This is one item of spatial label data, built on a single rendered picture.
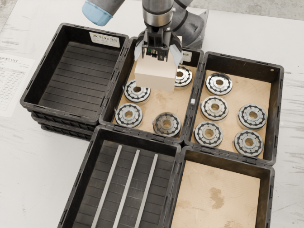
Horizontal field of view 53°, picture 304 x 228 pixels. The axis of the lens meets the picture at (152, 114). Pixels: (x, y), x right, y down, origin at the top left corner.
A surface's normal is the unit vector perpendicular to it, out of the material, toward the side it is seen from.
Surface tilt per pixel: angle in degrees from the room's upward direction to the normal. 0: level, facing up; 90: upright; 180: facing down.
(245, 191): 0
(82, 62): 0
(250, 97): 0
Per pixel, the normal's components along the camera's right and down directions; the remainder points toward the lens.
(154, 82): -0.18, 0.88
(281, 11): -0.02, -0.45
